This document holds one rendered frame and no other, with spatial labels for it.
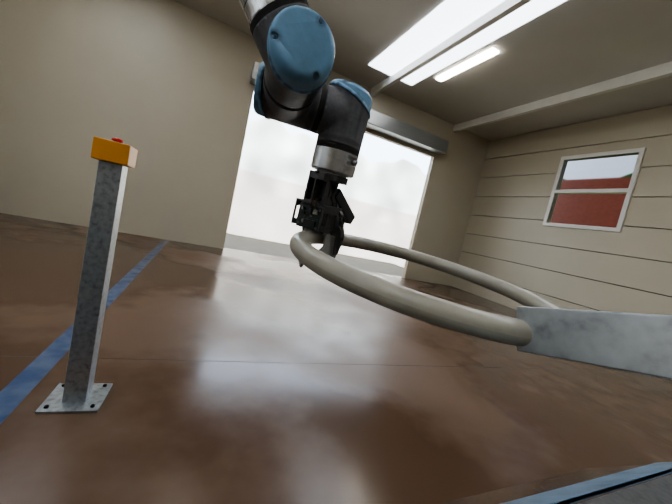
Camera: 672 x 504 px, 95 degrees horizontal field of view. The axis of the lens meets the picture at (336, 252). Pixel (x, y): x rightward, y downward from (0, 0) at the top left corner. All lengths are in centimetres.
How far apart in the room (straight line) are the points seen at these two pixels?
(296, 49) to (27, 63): 673
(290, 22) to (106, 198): 117
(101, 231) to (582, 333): 148
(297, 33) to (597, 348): 48
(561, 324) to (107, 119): 662
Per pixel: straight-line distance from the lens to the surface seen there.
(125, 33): 699
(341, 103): 63
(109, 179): 150
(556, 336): 39
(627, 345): 38
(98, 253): 154
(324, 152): 62
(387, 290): 35
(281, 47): 47
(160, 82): 671
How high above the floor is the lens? 96
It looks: 5 degrees down
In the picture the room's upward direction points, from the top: 13 degrees clockwise
